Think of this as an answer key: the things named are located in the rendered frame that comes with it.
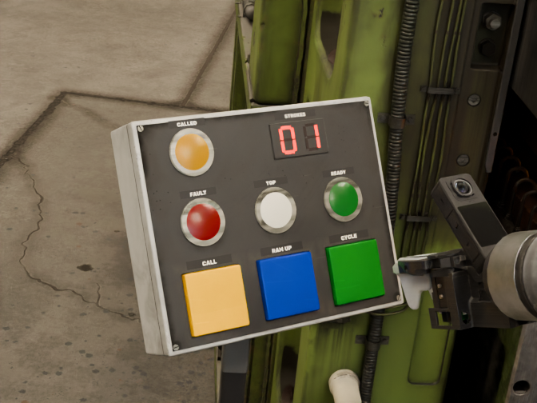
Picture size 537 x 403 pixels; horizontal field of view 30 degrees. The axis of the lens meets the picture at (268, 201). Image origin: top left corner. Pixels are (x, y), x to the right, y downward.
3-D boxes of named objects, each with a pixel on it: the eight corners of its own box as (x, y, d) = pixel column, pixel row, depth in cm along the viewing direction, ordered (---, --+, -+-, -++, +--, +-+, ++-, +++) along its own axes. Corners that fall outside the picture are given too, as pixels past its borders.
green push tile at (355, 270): (386, 295, 130) (377, 238, 131) (337, 305, 127) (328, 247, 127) (378, 295, 132) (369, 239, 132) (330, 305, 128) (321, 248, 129)
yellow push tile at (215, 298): (251, 324, 121) (241, 263, 122) (194, 337, 118) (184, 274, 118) (244, 324, 123) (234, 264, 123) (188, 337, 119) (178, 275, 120)
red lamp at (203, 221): (221, 245, 120) (224, 213, 118) (182, 243, 120) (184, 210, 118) (220, 233, 123) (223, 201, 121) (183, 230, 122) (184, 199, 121)
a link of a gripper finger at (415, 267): (389, 276, 115) (435, 274, 107) (387, 262, 115) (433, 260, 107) (422, 269, 117) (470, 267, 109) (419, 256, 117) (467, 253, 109)
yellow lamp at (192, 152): (209, 174, 120) (212, 141, 118) (171, 173, 120) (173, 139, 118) (209, 164, 123) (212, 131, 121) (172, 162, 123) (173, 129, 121)
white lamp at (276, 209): (293, 232, 125) (296, 201, 123) (256, 230, 124) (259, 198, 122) (291, 221, 128) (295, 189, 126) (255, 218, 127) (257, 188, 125)
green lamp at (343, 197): (360, 220, 129) (364, 189, 127) (324, 218, 129) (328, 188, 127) (356, 209, 132) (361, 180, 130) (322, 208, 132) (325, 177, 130)
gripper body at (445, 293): (425, 329, 111) (497, 332, 100) (412, 252, 111) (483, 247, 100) (479, 316, 114) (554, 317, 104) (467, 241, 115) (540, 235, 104)
